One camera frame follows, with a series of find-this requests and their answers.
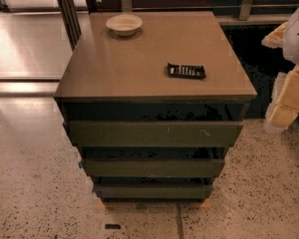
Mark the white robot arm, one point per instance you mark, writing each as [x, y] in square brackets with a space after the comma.
[284, 107]

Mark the metal railing frame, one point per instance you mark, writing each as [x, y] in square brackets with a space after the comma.
[236, 16]

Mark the top drawer front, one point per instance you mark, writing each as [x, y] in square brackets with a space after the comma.
[153, 133]

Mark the white paper bowl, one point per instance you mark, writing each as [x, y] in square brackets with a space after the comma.
[125, 24]

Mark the padded gripper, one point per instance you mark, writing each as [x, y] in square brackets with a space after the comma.
[298, 39]

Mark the drawer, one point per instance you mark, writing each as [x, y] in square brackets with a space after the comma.
[153, 192]
[153, 168]
[153, 133]

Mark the brown drawer cabinet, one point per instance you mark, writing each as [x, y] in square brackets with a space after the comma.
[110, 78]

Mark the middle drawer front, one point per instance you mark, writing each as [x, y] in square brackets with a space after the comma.
[153, 168]

